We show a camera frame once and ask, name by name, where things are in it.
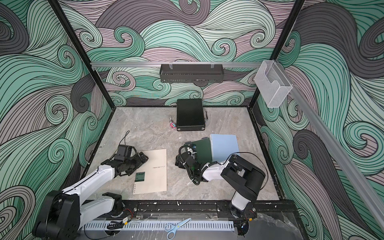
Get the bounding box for aluminium rail back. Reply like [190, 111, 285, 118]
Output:
[90, 61, 262, 69]

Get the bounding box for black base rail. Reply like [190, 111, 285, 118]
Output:
[123, 200, 297, 218]

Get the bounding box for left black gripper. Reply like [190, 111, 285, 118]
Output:
[124, 151, 149, 175]

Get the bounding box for aluminium rail right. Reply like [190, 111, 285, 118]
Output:
[280, 67, 384, 229]

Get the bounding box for black wall tray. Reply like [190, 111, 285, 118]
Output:
[160, 65, 224, 83]

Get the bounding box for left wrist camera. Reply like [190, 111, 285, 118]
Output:
[114, 145, 134, 162]

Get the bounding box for dark green spiral notebook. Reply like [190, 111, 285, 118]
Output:
[191, 138, 213, 164]

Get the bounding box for clear wall holder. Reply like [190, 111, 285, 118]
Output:
[254, 60, 293, 108]

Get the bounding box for black case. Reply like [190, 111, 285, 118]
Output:
[176, 99, 206, 132]

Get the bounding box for blue scissors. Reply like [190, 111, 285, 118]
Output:
[165, 218, 192, 240]

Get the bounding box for light blue spiral notebook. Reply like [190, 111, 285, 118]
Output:
[210, 134, 239, 163]

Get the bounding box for aluminium rail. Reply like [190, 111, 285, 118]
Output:
[90, 61, 262, 69]
[280, 67, 384, 229]

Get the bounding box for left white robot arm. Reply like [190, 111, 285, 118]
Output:
[32, 152, 149, 240]

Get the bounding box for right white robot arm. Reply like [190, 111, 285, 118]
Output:
[175, 145, 269, 218]

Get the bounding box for white slotted cable duct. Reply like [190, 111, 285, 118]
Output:
[85, 220, 235, 232]

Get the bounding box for beige spiral notebook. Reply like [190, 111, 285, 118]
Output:
[133, 149, 167, 195]

